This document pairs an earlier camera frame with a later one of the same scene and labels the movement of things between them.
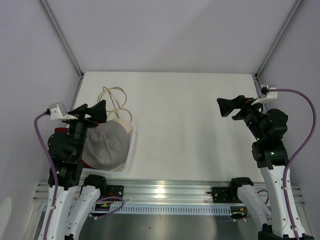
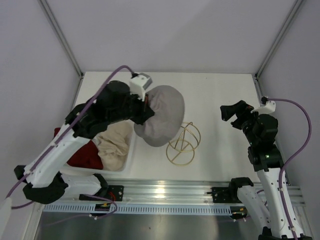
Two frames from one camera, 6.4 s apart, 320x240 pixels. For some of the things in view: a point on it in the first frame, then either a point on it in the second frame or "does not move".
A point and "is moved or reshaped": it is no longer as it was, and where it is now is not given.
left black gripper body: x=78 y=128 to x=134 y=109
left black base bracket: x=114 y=191 does not move
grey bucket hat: x=107 y=145 to x=168 y=106
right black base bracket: x=224 y=195 does not move
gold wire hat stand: x=114 y=103 is moved or reshaped
